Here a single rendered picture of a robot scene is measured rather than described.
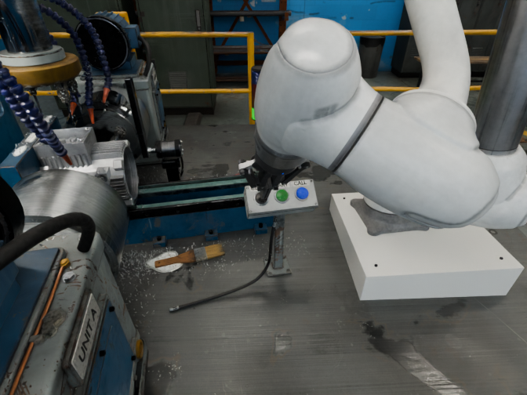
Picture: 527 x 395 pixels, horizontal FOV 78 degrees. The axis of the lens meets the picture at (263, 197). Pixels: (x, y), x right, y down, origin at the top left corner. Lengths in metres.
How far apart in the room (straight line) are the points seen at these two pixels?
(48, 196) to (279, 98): 0.51
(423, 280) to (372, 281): 0.13
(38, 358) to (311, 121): 0.39
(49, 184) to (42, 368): 0.40
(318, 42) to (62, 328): 0.43
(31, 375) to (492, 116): 0.86
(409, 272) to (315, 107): 0.64
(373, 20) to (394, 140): 5.81
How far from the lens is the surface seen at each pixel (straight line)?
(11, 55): 0.93
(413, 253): 0.96
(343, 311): 0.90
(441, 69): 0.48
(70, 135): 1.07
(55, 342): 0.48
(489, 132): 0.84
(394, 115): 0.37
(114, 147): 0.98
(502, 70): 0.80
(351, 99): 0.36
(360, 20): 6.08
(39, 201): 0.72
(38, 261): 0.56
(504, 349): 0.99
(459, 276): 0.97
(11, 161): 0.95
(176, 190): 1.10
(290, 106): 0.34
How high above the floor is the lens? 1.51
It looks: 36 degrees down
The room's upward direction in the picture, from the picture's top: straight up
